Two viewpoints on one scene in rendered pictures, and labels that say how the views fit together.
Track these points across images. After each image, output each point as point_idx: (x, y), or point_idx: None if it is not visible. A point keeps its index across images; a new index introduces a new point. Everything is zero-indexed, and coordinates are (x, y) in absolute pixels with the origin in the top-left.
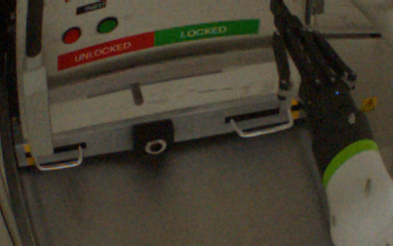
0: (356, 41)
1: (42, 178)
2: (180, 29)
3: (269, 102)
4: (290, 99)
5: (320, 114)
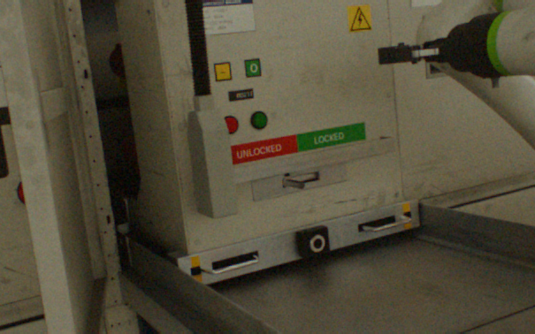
0: None
1: None
2: (313, 134)
3: (385, 209)
4: (401, 204)
5: (457, 34)
